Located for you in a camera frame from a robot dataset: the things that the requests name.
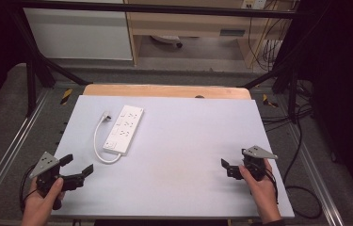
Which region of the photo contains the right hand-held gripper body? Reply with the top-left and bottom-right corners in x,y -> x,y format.
239,145 -> 279,183

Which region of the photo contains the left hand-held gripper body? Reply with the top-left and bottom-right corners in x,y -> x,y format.
28,151 -> 84,211

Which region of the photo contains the person's right hand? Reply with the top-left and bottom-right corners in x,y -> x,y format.
238,157 -> 282,225

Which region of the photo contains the person's left hand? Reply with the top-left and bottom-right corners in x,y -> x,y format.
21,176 -> 66,226

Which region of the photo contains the white power strip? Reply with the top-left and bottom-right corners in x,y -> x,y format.
102,105 -> 145,156

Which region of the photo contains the yellow black tape marker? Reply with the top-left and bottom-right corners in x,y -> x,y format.
262,93 -> 280,108
59,88 -> 73,105

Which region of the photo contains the wooden table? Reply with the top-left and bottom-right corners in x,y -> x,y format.
82,83 -> 252,101

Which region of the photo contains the white cabinet panel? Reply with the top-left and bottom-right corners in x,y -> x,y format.
23,0 -> 134,61

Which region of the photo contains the chair base with caster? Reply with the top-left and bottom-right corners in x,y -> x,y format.
150,34 -> 185,49

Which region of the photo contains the light wooden desk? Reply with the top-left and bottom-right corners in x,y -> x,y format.
123,0 -> 295,69

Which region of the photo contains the white power cable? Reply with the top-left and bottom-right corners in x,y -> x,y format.
92,116 -> 122,165

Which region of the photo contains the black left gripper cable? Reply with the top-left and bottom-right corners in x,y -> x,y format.
19,164 -> 41,215

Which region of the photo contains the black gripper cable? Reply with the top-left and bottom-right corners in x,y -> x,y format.
266,121 -> 324,220
19,164 -> 41,215

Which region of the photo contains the aluminium floor rail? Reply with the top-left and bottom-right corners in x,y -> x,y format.
0,89 -> 51,218
285,121 -> 345,226

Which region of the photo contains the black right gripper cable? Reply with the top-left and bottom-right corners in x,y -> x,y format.
266,121 -> 324,220

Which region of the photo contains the bundle of black cables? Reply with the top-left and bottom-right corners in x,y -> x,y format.
248,0 -> 314,126

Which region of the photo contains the white wall socket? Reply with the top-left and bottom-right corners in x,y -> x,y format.
240,0 -> 268,10

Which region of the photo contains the black metal frame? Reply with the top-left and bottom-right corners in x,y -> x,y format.
8,0 -> 300,123

